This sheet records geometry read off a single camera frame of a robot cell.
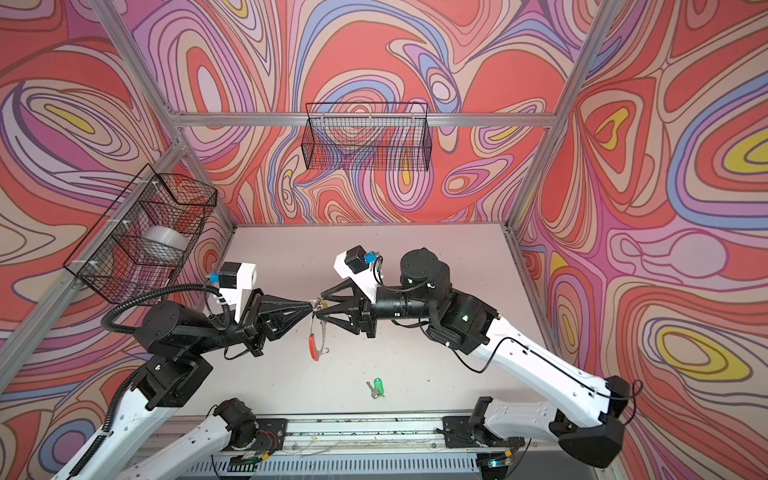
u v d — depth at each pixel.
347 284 0.51
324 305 0.48
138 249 0.70
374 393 0.80
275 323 0.47
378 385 0.82
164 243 0.70
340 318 0.49
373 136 0.96
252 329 0.43
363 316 0.45
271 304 0.47
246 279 0.42
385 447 0.72
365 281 0.45
